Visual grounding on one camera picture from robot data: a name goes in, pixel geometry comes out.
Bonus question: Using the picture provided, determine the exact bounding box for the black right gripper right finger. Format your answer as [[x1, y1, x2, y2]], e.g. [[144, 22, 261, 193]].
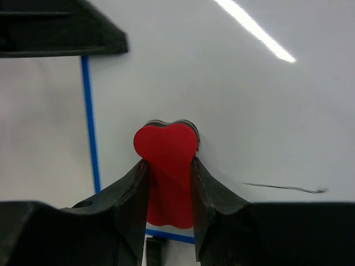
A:
[[192, 158, 354, 265]]

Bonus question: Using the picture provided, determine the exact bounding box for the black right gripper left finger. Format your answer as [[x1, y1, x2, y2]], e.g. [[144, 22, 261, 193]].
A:
[[1, 160, 150, 265]]

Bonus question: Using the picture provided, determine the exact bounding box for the red bone-shaped eraser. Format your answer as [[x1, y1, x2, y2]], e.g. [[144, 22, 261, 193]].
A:
[[133, 120, 200, 229]]

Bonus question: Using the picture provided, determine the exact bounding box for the blue framed whiteboard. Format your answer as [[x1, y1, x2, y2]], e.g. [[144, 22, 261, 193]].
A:
[[80, 0, 355, 244]]

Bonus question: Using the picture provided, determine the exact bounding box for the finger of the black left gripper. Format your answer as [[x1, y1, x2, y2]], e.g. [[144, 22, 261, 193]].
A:
[[1, 0, 128, 58]]

